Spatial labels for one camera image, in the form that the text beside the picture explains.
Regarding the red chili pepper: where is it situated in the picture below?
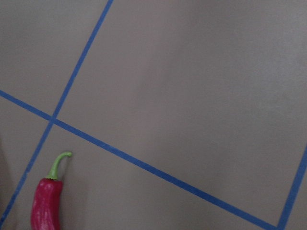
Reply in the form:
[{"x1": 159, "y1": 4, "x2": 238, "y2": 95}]
[{"x1": 30, "y1": 151, "x2": 72, "y2": 230}]

